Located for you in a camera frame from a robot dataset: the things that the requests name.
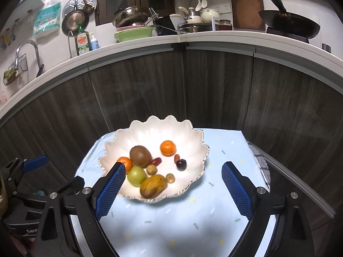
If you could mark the chrome kitchen faucet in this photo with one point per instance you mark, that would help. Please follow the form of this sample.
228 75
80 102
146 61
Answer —
26 44

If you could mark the green dish soap bottle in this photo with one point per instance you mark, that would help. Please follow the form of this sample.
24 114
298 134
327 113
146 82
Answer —
83 42

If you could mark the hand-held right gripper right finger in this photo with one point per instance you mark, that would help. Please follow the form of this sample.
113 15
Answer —
237 191

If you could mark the yellow mango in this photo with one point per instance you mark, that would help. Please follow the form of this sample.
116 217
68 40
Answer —
152 186

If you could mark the blue pump bottle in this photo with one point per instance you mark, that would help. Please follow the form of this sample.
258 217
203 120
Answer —
93 42

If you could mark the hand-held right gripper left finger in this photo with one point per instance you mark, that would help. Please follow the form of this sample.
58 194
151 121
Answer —
111 190

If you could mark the green apple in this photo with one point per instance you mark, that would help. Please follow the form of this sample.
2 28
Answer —
136 176

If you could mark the dark red cherry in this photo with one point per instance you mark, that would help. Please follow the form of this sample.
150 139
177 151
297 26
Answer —
181 164

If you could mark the brown longan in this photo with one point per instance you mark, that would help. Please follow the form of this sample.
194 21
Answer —
151 169
170 178

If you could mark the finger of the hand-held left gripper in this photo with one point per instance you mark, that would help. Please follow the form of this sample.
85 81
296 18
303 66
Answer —
36 163
72 184

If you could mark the black wok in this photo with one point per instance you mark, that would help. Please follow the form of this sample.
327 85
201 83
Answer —
289 22

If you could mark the dark wood kitchen cabinet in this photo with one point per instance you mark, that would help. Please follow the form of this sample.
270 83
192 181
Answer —
134 91

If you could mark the person's left hand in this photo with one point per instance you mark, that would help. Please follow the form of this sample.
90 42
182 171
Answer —
22 246

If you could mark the white wall socket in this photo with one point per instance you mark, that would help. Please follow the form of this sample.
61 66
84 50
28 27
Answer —
223 8

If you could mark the white lidded saucepan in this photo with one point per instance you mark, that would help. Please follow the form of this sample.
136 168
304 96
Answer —
187 17

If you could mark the steel steamer rack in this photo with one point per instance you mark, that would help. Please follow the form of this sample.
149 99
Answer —
80 4

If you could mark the glass jar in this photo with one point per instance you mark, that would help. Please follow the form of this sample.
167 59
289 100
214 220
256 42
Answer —
225 24

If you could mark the red grape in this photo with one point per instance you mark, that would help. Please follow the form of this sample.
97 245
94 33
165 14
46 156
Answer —
176 158

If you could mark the steel dish rack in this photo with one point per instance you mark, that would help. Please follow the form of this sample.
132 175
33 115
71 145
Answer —
198 28

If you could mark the blue and white plastic package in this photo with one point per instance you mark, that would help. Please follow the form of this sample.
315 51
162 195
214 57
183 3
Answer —
48 17

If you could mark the white checkered cloth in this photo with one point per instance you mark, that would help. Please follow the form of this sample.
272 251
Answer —
261 163

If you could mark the light blue patterned cloth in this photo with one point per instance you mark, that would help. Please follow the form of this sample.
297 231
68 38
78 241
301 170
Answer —
187 219

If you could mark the white scalloped bowl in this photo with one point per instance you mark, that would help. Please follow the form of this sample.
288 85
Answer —
150 133

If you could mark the black induction cooker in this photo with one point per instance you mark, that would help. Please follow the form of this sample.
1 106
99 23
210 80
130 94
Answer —
288 38

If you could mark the brown kiwi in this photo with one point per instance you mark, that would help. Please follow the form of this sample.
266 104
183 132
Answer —
140 155

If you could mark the pink plate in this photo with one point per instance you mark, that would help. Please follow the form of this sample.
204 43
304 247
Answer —
132 28

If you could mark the wooden cutting board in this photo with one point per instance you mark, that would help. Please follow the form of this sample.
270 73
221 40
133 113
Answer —
248 6

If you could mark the hanging frying pan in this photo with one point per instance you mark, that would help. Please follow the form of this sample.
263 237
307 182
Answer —
75 22

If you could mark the green plastic basin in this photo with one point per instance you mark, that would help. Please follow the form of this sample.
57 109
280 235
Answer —
134 35

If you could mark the orange mandarin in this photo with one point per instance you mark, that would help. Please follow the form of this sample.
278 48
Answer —
127 162
168 148

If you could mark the white teapot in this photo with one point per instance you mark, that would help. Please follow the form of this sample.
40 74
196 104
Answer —
210 14

